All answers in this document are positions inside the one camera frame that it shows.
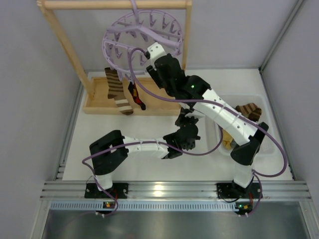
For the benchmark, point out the white plastic basket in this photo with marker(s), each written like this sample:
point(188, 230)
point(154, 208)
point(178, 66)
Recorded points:
point(267, 148)

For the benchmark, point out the brown striped sock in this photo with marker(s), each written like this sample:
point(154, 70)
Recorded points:
point(116, 92)
point(250, 111)

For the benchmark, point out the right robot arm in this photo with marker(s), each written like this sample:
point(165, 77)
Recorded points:
point(197, 98)

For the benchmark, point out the purple round clip hanger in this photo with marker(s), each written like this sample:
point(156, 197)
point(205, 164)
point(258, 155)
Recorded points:
point(141, 28)

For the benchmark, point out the rear argyle sock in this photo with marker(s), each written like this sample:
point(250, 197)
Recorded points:
point(135, 95)

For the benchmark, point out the white slotted cable duct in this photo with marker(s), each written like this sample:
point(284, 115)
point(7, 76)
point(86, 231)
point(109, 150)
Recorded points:
point(173, 206)

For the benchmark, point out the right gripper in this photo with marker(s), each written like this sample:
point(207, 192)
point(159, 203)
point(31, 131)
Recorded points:
point(153, 72)

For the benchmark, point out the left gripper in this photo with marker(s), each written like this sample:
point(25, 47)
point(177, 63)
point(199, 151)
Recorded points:
point(186, 122)

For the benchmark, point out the mustard yellow sock in basket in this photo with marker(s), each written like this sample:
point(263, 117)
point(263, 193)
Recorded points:
point(227, 140)

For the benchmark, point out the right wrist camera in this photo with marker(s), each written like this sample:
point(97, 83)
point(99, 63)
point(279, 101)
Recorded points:
point(154, 52)

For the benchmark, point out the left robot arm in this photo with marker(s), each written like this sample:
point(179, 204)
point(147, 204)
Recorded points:
point(112, 149)

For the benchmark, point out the aluminium mounting rail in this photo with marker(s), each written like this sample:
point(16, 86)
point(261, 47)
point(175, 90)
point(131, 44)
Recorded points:
point(75, 190)

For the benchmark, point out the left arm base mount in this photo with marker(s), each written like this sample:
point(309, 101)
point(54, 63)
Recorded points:
point(117, 191)

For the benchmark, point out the wooden hanger rack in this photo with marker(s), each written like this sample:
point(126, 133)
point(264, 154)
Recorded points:
point(96, 101)

